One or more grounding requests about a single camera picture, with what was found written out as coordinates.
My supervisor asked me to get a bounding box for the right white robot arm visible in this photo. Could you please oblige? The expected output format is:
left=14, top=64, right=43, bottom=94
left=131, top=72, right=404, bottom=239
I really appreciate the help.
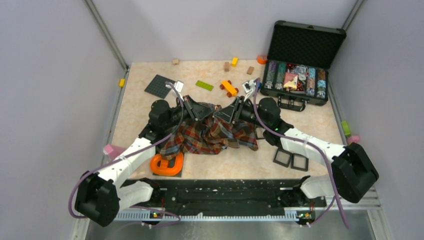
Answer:
left=214, top=97, right=380, bottom=206

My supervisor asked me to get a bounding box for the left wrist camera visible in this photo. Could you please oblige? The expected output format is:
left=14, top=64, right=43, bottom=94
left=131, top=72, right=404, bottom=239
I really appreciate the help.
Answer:
left=173, top=80, right=184, bottom=93

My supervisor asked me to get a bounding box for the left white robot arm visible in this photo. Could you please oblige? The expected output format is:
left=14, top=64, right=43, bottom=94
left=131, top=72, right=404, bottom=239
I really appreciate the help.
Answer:
left=68, top=95, right=215, bottom=227

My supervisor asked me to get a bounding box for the black poker chip case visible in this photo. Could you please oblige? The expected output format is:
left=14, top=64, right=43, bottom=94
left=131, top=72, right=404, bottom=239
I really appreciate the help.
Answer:
left=259, top=20, right=347, bottom=112

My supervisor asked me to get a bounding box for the small yellow block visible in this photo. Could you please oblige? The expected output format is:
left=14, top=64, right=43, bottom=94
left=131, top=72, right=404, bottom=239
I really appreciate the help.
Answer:
left=119, top=78, right=126, bottom=88

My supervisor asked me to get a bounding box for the plaid flannel shirt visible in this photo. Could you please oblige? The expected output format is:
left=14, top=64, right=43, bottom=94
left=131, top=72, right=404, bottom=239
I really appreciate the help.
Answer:
left=158, top=114, right=259, bottom=160

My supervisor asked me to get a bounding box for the pink toy piece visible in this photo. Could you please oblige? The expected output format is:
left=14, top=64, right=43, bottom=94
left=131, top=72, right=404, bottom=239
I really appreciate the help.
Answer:
left=346, top=135, right=361, bottom=145

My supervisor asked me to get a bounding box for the green flat lego brick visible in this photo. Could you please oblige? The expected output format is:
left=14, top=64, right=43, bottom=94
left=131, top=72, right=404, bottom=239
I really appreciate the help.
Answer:
left=195, top=80, right=214, bottom=91

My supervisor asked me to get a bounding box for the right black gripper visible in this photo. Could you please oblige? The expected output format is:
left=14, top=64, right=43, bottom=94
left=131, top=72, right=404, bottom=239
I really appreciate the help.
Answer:
left=214, top=95, right=269, bottom=130

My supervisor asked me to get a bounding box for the orange tape dispenser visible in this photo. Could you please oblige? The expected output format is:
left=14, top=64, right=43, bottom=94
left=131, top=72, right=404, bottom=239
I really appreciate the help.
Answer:
left=149, top=152, right=184, bottom=177

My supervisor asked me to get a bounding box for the purple cable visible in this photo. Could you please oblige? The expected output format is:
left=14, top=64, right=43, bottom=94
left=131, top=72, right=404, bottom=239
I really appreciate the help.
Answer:
left=67, top=81, right=186, bottom=228
left=252, top=78, right=350, bottom=230

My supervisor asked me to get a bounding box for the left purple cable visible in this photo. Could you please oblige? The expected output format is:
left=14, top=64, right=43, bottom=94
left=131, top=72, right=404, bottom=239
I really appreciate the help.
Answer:
left=67, top=81, right=186, bottom=228

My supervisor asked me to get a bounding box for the brown wooden block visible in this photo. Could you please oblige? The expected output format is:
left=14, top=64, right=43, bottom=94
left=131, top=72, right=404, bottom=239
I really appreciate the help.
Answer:
left=223, top=61, right=230, bottom=72
left=246, top=66, right=255, bottom=75

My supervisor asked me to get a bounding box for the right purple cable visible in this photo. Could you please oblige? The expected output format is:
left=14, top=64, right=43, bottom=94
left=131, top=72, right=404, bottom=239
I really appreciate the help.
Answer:
left=252, top=78, right=350, bottom=230

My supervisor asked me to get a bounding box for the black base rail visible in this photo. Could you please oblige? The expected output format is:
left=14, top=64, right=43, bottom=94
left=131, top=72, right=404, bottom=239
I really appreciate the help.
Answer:
left=138, top=178, right=327, bottom=217

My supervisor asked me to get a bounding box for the yellow lego brick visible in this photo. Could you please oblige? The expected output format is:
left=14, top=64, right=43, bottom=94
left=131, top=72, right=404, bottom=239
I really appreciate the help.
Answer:
left=230, top=57, right=239, bottom=67

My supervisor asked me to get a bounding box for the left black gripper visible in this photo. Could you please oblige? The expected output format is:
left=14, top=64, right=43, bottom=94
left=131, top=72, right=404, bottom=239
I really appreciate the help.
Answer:
left=163, top=95, right=216, bottom=131

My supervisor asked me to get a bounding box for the pink box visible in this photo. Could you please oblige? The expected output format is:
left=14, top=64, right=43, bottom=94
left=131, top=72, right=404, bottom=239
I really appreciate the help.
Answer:
left=103, top=144, right=126, bottom=161

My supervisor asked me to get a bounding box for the dark grey lego baseplate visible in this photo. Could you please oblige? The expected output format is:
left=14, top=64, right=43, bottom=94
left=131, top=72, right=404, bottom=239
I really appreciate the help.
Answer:
left=144, top=74, right=175, bottom=99

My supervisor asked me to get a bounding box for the black square frame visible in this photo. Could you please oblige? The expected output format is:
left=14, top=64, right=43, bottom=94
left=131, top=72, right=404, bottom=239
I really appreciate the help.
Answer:
left=254, top=126, right=265, bottom=140
left=272, top=147, right=293, bottom=168
left=290, top=153, right=309, bottom=172

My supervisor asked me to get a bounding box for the yellow lego car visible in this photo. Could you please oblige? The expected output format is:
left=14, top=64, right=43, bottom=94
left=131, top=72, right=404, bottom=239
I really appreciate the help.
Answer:
left=219, top=80, right=239, bottom=98

